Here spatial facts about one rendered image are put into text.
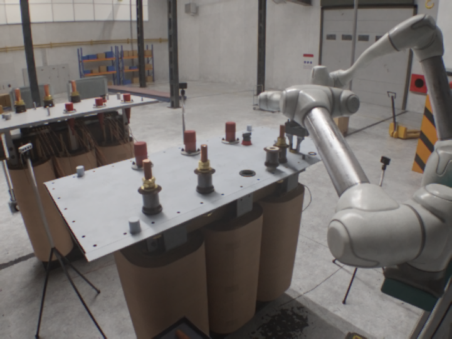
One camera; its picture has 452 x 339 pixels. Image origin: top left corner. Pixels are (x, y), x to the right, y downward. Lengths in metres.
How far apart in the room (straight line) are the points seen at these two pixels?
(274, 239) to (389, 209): 1.28
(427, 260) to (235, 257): 1.07
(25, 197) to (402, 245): 2.63
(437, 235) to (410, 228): 0.09
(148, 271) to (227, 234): 0.47
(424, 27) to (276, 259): 1.61
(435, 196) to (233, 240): 1.07
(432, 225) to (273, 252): 1.38
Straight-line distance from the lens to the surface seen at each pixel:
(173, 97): 11.17
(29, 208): 2.81
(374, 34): 15.01
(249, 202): 1.59
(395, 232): 0.74
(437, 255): 0.87
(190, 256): 1.40
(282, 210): 1.85
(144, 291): 1.45
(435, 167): 1.29
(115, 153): 2.84
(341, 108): 1.17
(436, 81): 1.48
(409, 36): 1.36
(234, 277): 1.75
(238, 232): 1.56
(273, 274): 2.16
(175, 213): 1.13
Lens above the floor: 1.93
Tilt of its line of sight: 22 degrees down
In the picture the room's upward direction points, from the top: straight up
